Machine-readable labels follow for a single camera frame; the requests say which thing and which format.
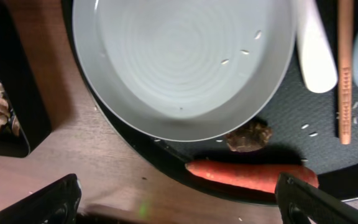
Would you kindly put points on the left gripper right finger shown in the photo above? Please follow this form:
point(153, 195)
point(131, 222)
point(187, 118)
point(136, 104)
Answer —
point(300, 202)

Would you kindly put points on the grey plate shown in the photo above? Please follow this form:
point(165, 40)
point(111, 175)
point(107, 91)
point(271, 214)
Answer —
point(184, 70)

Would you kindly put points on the brown food lump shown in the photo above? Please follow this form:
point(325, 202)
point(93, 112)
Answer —
point(252, 136)

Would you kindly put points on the black rectangular tray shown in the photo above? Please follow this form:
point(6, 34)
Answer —
point(21, 91)

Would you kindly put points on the white plastic fork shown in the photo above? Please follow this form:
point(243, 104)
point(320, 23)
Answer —
point(315, 56)

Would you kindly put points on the wooden chopstick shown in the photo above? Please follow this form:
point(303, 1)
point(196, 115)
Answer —
point(345, 28)

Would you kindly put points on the round black serving tray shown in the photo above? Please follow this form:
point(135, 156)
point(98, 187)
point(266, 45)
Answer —
point(305, 132)

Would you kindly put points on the orange carrot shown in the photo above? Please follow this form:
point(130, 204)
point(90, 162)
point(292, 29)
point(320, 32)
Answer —
point(261, 177)

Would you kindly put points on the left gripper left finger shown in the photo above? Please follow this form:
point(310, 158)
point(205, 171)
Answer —
point(55, 203)

